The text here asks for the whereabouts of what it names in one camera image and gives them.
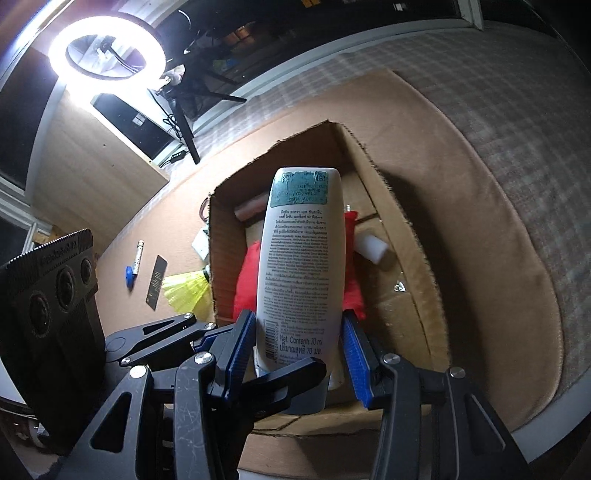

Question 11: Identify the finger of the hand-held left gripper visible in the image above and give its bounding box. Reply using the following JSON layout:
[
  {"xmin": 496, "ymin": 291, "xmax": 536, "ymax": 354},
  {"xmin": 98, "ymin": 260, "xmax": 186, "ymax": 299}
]
[
  {"xmin": 232, "ymin": 357, "xmax": 328, "ymax": 420},
  {"xmin": 105, "ymin": 312, "xmax": 241, "ymax": 370}
]

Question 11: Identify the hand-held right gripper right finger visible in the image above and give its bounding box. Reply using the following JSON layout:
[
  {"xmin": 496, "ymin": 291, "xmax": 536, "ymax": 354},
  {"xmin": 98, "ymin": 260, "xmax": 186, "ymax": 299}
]
[{"xmin": 341, "ymin": 308, "xmax": 536, "ymax": 480}]

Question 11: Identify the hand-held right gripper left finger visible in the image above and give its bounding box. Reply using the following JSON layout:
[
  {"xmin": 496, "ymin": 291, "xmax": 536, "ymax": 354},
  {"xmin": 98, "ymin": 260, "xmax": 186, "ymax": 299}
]
[{"xmin": 55, "ymin": 309, "xmax": 259, "ymax": 480}]

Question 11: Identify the yellow shuttlecock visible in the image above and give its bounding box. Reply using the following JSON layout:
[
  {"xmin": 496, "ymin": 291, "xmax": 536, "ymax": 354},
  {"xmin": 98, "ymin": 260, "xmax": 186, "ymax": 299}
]
[{"xmin": 161, "ymin": 270, "xmax": 213, "ymax": 315}]

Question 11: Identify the black card gold print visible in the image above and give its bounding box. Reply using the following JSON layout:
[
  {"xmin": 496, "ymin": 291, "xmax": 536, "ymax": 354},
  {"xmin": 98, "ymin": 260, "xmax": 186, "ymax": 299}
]
[{"xmin": 144, "ymin": 255, "xmax": 168, "ymax": 309}]

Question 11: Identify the red fabric pouch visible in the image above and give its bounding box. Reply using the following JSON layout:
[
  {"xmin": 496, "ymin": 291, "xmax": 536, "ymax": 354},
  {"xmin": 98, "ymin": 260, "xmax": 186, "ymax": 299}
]
[{"xmin": 233, "ymin": 210, "xmax": 368, "ymax": 324}]

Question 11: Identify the white charger adapter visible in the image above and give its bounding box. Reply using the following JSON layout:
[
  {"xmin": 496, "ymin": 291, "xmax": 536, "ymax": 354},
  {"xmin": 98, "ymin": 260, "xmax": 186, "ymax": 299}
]
[{"xmin": 191, "ymin": 226, "xmax": 212, "ymax": 259}]

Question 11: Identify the white lotion tube blue cap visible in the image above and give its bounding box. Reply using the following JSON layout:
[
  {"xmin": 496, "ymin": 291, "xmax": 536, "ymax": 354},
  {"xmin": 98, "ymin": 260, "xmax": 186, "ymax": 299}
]
[{"xmin": 253, "ymin": 166, "xmax": 347, "ymax": 415}]

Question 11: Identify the cardboard box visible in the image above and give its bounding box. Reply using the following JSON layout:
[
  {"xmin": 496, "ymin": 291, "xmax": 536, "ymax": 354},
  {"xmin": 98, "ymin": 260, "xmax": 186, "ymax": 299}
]
[{"xmin": 208, "ymin": 119, "xmax": 451, "ymax": 439}]

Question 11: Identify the white eraser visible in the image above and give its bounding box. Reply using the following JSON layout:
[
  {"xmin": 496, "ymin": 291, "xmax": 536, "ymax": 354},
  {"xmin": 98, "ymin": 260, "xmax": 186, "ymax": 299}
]
[{"xmin": 353, "ymin": 232, "xmax": 389, "ymax": 265}]

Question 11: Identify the pine wood board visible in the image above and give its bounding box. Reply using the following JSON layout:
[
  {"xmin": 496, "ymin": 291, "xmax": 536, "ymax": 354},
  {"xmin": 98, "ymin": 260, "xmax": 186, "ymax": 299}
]
[{"xmin": 32, "ymin": 224, "xmax": 75, "ymax": 246}]

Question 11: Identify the pink tube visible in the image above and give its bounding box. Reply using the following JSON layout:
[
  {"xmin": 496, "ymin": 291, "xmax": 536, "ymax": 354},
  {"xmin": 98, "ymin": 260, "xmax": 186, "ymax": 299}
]
[{"xmin": 234, "ymin": 191, "xmax": 271, "ymax": 222}]

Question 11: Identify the light wooden panel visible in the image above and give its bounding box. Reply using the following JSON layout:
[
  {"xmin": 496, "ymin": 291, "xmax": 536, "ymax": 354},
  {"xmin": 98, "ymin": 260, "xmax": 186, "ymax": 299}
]
[{"xmin": 32, "ymin": 74, "xmax": 171, "ymax": 232}]

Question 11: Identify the checked bed sheet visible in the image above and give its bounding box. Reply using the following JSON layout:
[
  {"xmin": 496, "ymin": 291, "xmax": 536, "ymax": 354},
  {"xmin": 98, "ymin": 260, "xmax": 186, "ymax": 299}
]
[{"xmin": 185, "ymin": 18, "xmax": 591, "ymax": 425}]

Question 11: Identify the white window frame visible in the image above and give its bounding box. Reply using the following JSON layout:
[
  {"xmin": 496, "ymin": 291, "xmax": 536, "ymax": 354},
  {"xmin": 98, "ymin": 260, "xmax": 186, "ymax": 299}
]
[{"xmin": 0, "ymin": 171, "xmax": 38, "ymax": 241}]

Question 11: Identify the black power cable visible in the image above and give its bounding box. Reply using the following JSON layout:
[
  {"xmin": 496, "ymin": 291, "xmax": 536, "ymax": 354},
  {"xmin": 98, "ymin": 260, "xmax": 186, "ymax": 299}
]
[{"xmin": 148, "ymin": 88, "xmax": 185, "ymax": 158}]

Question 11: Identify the ring light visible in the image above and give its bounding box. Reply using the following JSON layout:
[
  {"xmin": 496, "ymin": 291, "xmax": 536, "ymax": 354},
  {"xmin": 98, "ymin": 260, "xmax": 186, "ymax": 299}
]
[{"xmin": 48, "ymin": 11, "xmax": 168, "ymax": 90}]

